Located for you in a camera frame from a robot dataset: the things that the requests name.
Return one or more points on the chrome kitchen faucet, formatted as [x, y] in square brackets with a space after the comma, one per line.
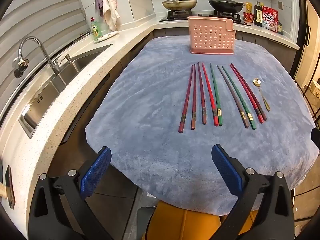
[43, 52]

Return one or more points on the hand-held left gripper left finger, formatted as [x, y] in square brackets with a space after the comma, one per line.
[97, 172]

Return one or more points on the dark red chopstick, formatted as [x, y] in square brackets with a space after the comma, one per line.
[186, 100]
[252, 97]

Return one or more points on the orange chair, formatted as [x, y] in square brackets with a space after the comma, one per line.
[187, 225]

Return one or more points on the green dish soap bottle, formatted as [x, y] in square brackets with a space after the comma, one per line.
[95, 30]

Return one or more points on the red instant noodle cup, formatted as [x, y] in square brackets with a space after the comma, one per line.
[248, 17]

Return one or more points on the black gas stove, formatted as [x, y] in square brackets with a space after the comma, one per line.
[175, 16]

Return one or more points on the chrome soap dispenser pump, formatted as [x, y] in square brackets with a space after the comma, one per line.
[68, 58]

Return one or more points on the beige pan with glass lid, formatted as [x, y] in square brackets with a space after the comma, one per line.
[178, 3]

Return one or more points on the bright red chopstick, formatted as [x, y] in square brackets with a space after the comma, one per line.
[209, 95]

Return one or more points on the green chopstick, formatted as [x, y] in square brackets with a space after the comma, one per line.
[215, 92]
[238, 98]

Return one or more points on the pink perforated utensil basket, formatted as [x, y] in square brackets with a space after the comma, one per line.
[212, 37]

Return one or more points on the black wok with lid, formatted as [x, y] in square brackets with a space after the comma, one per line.
[225, 5]

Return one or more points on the grey brown chopstick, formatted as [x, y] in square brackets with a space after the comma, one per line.
[232, 97]

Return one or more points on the grey wall switch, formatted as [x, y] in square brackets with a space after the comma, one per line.
[280, 5]

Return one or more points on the blue fleece table cloth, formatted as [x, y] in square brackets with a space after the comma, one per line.
[150, 105]

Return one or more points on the white hanging towel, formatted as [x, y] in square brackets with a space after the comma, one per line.
[110, 5]

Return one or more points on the yellow food packet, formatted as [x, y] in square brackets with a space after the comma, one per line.
[248, 7]

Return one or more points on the gold flower spoon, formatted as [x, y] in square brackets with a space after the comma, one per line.
[256, 81]

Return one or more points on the red cereal bag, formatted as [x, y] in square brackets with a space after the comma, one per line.
[270, 18]

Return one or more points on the stainless steel sink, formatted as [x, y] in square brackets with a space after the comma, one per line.
[57, 87]

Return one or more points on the white oval plate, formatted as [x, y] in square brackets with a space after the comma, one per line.
[107, 36]

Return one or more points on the red chopstick black band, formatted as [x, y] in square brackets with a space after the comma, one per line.
[245, 93]

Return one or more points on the dark soy sauce bottle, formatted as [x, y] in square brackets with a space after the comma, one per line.
[258, 16]

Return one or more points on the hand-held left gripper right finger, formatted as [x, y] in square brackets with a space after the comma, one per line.
[226, 170]

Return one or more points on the black faucet filter attachment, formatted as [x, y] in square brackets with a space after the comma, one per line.
[20, 68]

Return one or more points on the white window blinds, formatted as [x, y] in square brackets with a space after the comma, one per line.
[37, 17]

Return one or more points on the reddish brown chopstick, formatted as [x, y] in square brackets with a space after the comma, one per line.
[194, 100]

